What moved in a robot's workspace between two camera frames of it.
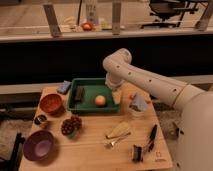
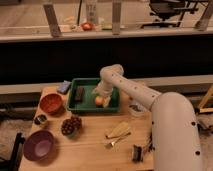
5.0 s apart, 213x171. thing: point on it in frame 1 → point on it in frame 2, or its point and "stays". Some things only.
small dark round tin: (40, 119) stays
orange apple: (100, 100) stays
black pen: (151, 143) stays
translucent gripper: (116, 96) → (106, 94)
